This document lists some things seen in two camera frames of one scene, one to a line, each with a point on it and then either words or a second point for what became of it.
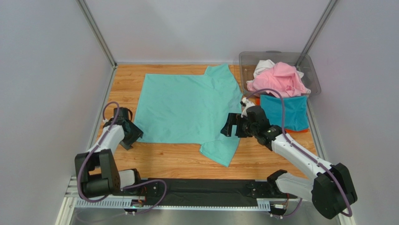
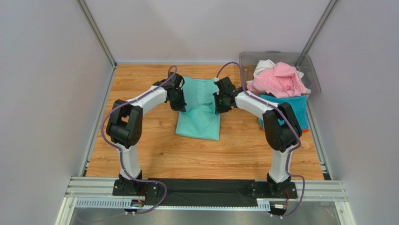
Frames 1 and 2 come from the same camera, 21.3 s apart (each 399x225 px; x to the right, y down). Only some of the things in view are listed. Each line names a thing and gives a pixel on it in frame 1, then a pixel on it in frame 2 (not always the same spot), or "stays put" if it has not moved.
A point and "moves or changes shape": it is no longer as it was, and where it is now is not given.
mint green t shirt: [190, 108] moves or changes shape
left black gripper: [136, 133] → [181, 106]
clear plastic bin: [301, 60] stays put
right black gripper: [236, 126] → [220, 105]
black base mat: [202, 192] stays put
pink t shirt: [282, 77] stays put
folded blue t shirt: [295, 110] stays put
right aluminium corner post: [316, 31] stays put
